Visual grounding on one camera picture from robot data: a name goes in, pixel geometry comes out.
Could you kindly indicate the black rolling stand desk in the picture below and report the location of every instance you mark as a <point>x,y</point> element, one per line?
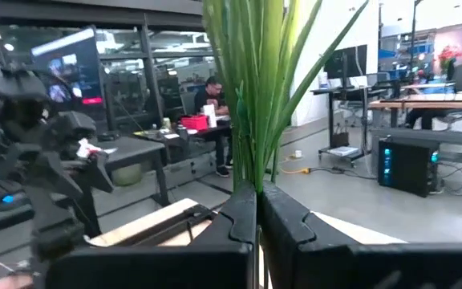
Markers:
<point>331,120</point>

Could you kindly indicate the dark work table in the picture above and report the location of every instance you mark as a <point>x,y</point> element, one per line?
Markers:
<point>155,135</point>

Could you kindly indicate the pale green ball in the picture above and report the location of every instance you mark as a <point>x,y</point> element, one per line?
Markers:
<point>126,174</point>

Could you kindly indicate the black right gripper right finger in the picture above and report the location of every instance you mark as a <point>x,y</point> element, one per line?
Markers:
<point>335,269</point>

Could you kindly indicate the black computer monitor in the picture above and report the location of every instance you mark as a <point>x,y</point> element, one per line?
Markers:
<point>345,62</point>

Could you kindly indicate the red flower bouquet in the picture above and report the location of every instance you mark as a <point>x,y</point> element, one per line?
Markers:
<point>449,54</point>

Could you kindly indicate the large display screen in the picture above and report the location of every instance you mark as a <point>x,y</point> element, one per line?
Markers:
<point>74,64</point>

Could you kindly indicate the white carton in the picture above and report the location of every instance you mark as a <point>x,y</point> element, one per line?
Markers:
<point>210,116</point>

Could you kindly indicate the dark grey desk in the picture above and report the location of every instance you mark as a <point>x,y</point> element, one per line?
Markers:
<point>134,150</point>

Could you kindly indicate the person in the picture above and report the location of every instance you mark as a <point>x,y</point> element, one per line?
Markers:
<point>211,96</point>

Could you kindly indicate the pale green jar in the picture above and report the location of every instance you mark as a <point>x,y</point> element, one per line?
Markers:
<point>166,123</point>

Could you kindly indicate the purple artificial flower bunch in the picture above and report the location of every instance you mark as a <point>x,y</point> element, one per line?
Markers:
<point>255,100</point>

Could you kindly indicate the red box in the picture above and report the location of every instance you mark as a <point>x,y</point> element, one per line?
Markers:
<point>195,123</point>

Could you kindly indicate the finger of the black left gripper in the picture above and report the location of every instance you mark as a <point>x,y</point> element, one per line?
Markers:
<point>100,172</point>
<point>60,176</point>

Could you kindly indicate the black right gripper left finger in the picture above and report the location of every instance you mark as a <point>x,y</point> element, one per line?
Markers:
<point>215,265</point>

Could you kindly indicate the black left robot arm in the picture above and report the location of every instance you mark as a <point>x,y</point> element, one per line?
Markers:
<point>54,233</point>

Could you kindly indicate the black computer mouse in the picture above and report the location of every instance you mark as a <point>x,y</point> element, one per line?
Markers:
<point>12,202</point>

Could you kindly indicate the small white cup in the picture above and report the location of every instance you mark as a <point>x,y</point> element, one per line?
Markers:
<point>297,153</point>

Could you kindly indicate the wooden work table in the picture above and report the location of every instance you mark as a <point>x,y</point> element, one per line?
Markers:
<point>427,104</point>

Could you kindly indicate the black computer tower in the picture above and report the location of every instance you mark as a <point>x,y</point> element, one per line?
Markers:
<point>407,168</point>

